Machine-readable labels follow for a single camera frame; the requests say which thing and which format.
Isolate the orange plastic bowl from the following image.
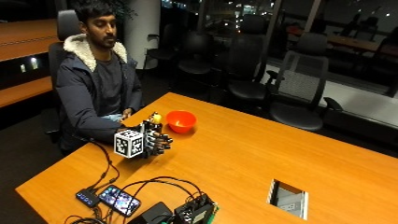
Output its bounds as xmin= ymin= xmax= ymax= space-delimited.
xmin=164 ymin=109 xmax=199 ymax=134

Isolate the white marker cube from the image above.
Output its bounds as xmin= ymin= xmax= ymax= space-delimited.
xmin=114 ymin=129 xmax=146 ymax=160

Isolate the black smartphone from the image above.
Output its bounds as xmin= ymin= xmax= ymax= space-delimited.
xmin=98 ymin=184 xmax=143 ymax=218

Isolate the black power adapter box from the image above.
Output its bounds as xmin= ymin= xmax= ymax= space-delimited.
xmin=128 ymin=201 xmax=175 ymax=224

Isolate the black electronics box green board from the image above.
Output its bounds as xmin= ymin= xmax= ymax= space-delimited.
xmin=173 ymin=193 xmax=220 ymax=224

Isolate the black usb hub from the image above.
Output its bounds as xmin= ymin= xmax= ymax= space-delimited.
xmin=75 ymin=188 xmax=103 ymax=209

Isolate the the person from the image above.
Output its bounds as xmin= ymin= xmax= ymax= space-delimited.
xmin=55 ymin=0 xmax=144 ymax=157

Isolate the black leather office chair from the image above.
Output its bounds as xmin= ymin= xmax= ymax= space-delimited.
xmin=143 ymin=22 xmax=180 ymax=71
xmin=177 ymin=30 xmax=219 ymax=77
xmin=224 ymin=13 xmax=279 ymax=103

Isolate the white round column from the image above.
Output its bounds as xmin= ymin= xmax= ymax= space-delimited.
xmin=124 ymin=0 xmax=162 ymax=71

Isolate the grey mesh office chair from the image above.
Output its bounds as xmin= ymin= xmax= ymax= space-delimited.
xmin=265 ymin=32 xmax=347 ymax=133

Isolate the black high-back office chair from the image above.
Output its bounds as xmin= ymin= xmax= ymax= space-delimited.
xmin=44 ymin=8 xmax=86 ymax=145

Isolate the wooden tiered bench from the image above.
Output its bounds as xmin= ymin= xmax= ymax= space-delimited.
xmin=0 ymin=18 xmax=60 ymax=109

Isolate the wooden meeting table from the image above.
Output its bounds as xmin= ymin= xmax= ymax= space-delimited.
xmin=285 ymin=23 xmax=398 ymax=58

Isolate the black looped cable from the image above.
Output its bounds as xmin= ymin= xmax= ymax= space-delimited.
xmin=108 ymin=175 xmax=205 ymax=220

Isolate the black glove cable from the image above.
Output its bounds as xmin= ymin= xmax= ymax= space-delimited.
xmin=74 ymin=135 xmax=123 ymax=191

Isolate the black coiled cable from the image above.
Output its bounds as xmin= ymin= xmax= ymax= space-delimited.
xmin=63 ymin=206 xmax=110 ymax=224

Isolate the table cable hatch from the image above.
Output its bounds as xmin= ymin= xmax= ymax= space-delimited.
xmin=267 ymin=178 xmax=312 ymax=221

